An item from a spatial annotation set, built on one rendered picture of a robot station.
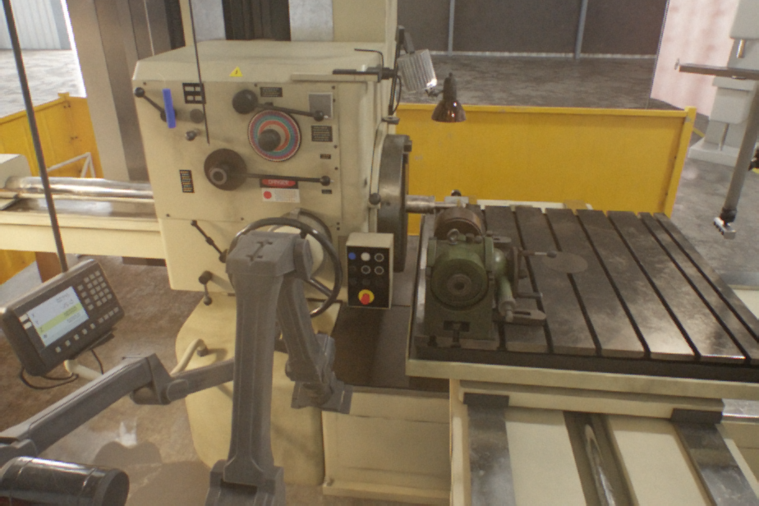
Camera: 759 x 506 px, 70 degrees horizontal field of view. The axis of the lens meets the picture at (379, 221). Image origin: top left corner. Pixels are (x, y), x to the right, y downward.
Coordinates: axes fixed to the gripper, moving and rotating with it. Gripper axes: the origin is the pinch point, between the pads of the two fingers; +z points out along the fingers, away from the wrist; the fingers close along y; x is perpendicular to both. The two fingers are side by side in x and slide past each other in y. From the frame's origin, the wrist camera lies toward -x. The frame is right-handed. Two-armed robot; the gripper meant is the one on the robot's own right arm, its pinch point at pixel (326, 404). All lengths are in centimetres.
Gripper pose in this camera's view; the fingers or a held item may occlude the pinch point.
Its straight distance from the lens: 142.4
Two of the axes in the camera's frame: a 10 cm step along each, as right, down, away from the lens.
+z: 0.7, 5.8, 8.1
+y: -9.9, -0.6, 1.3
